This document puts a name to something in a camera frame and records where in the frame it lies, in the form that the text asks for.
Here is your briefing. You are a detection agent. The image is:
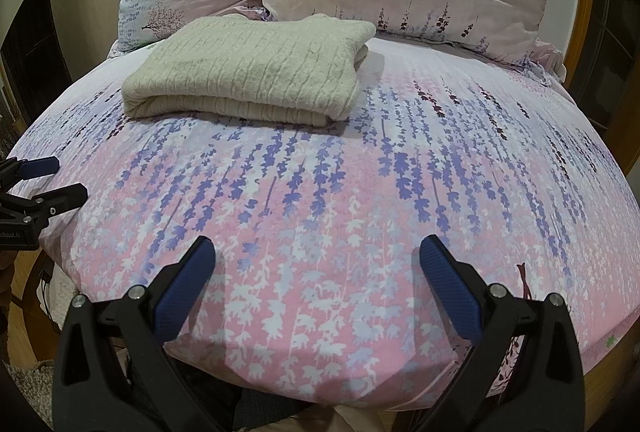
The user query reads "pink floral bed sheet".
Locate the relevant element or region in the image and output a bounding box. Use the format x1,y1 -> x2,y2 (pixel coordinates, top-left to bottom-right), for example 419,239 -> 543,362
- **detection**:
10,6 -> 640,410

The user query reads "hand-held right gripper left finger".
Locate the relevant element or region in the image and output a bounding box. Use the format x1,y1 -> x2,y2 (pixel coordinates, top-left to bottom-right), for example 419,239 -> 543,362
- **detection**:
52,235 -> 223,432

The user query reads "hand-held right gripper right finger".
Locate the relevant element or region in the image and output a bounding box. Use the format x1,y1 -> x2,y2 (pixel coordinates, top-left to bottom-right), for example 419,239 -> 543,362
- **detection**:
412,234 -> 587,432

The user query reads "white knitted cloth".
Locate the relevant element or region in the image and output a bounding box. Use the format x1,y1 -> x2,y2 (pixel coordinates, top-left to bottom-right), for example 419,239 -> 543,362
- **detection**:
42,269 -> 83,330

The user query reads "grey shaggy rug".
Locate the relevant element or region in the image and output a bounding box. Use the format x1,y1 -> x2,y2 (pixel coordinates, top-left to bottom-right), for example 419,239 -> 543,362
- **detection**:
4,359 -> 57,432

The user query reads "cream knit sweater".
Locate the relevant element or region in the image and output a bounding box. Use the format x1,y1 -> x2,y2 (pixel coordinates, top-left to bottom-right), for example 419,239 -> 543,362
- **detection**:
121,13 -> 377,129

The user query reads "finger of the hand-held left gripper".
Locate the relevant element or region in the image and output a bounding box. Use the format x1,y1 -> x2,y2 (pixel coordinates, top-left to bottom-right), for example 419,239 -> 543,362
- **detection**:
0,183 -> 90,231
0,155 -> 60,193

